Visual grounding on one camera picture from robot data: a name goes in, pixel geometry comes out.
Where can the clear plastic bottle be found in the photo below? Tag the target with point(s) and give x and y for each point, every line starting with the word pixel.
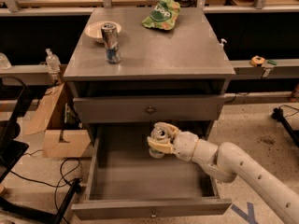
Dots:
pixel 52 61

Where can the brown cardboard box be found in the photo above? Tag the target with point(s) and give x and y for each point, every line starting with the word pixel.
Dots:
pixel 60 140

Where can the grey wooden drawer cabinet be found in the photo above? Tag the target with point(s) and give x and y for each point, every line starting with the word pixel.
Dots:
pixel 187 60

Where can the green chip bag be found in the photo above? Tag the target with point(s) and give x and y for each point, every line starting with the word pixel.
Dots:
pixel 163 16

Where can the open grey lower drawer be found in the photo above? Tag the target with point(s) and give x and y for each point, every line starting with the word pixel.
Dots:
pixel 126 182

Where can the green white 7up can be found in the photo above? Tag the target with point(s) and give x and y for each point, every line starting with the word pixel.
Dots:
pixel 156 154

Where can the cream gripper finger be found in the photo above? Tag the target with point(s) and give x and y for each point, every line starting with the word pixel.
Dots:
pixel 163 146
pixel 162 129

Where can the black chair frame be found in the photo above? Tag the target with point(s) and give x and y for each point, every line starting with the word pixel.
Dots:
pixel 10 153

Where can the closed grey upper drawer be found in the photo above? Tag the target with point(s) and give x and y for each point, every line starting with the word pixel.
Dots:
pixel 148 108

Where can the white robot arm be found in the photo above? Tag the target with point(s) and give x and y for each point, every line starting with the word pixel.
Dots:
pixel 224 163

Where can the white ceramic bowl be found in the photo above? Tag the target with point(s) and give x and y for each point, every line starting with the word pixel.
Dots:
pixel 93 30

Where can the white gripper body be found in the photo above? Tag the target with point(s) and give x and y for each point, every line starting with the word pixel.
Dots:
pixel 185 145

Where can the silver blue energy drink can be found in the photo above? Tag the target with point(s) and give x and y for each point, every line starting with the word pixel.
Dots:
pixel 111 43

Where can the white pump bottle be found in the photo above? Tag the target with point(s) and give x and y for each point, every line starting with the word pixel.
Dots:
pixel 223 43

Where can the black stand base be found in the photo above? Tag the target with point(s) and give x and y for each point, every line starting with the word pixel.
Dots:
pixel 278 116

